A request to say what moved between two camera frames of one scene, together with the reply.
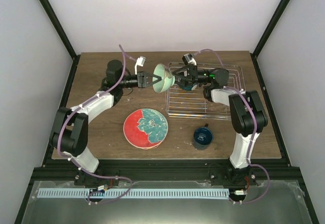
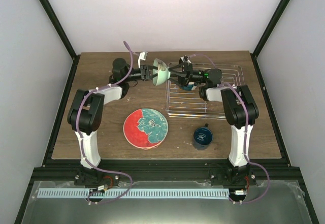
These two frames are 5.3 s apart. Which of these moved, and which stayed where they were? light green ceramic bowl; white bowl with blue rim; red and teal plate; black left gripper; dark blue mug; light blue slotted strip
Moved: black left gripper; light green ceramic bowl
Stayed: light blue slotted strip; red and teal plate; white bowl with blue rim; dark blue mug
